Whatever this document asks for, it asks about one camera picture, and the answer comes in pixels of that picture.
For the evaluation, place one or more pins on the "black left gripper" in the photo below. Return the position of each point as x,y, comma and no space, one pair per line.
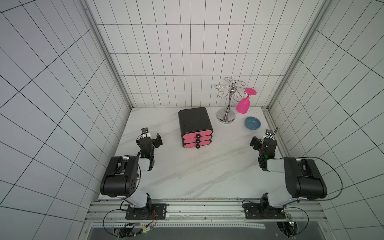
157,143

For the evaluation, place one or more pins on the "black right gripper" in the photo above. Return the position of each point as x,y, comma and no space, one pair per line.
261,142

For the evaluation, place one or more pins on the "pink drawer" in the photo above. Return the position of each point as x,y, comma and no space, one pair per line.
197,134
197,140
197,145

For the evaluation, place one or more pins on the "black drawer cabinet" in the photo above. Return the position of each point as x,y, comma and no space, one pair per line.
194,120

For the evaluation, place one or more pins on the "pink top drawer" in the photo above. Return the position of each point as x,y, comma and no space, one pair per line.
197,134

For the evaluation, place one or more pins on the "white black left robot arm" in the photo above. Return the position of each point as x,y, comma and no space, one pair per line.
123,175

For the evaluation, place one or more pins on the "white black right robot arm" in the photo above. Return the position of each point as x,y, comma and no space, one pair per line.
303,182

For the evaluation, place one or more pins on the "pink bottom drawer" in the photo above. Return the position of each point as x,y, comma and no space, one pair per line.
197,145

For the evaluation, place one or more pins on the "small blue bowl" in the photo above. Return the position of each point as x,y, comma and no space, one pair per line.
252,123

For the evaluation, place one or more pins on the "pink wine glass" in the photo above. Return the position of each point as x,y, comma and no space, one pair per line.
244,105

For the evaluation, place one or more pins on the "chrome wine glass rack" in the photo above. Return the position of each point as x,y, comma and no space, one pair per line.
232,91

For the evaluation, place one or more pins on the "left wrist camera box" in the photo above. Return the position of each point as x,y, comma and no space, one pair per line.
145,133

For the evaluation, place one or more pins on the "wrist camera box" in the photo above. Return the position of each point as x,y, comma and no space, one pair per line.
145,133
269,134

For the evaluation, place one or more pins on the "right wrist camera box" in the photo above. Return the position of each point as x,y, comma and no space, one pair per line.
269,134

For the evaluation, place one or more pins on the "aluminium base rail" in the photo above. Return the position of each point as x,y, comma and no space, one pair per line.
116,214

